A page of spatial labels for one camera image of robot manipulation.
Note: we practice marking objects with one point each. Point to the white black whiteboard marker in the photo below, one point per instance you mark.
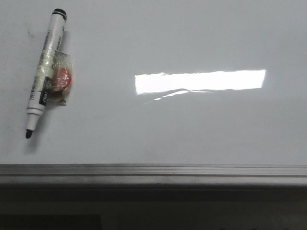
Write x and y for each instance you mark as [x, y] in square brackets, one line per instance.
[45, 70]

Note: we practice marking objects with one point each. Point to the red magnet taped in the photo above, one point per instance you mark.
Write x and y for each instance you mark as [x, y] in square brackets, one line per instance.
[61, 83]

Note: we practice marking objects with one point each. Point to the white whiteboard surface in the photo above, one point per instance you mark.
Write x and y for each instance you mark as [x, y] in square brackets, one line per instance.
[160, 81]

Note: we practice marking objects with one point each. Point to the grey aluminium whiteboard frame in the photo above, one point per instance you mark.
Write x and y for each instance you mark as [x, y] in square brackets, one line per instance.
[152, 175]

